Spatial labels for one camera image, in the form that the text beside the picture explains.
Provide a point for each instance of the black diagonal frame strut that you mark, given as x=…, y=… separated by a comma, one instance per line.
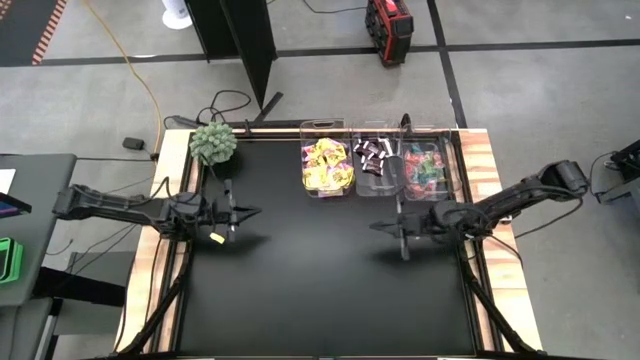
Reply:
x=495, y=310
x=160, y=310

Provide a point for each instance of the white round pedestal base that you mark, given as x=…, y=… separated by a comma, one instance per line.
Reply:
x=175, y=17

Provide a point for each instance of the orange gummy candy packet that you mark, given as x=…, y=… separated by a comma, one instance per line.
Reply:
x=411, y=172

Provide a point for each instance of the white paper sheet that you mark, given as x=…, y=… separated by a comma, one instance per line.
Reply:
x=6, y=181

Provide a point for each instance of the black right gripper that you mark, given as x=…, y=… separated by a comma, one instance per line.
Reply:
x=412, y=225

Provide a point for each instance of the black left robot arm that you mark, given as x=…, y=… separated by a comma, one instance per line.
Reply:
x=125, y=207

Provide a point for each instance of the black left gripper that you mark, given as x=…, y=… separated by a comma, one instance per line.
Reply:
x=225, y=212

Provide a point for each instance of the grey side desk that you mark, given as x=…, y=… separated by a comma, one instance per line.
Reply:
x=35, y=240

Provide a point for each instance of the red black tool case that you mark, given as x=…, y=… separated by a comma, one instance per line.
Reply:
x=387, y=30

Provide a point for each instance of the black floor base bar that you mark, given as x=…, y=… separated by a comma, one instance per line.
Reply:
x=270, y=123

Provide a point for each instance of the Hershey's milk chocolate bar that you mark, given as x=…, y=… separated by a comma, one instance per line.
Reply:
x=375, y=167

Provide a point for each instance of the dark tablet device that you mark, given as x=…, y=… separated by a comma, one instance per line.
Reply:
x=12, y=206

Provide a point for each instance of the clear plastic bin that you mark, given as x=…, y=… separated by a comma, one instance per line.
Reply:
x=377, y=185
x=325, y=127
x=425, y=137

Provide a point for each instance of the black power adapter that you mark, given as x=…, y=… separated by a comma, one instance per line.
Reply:
x=133, y=143

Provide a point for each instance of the green plastic tray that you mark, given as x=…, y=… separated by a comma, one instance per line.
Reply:
x=10, y=262

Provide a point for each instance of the grey metal table frame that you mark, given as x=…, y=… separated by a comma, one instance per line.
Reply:
x=625, y=190

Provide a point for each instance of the silver arm base bracket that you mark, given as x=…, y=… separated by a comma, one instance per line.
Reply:
x=505, y=218

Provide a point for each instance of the green gummy candy packet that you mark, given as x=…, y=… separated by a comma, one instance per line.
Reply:
x=424, y=172

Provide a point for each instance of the black partition panel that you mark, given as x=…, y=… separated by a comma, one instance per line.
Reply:
x=245, y=40

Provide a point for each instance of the black mat orange striped edge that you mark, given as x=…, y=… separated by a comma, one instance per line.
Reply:
x=25, y=30

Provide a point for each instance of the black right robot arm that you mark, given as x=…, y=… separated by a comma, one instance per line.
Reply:
x=520, y=197

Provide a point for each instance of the green artificial succulent plant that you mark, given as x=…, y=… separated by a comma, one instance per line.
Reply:
x=212, y=142

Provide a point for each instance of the yellow Sour Patch candy bag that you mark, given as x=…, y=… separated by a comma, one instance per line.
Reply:
x=330, y=146
x=334, y=157
x=330, y=172
x=312, y=179
x=334, y=185
x=311, y=150
x=312, y=165
x=322, y=159
x=345, y=172

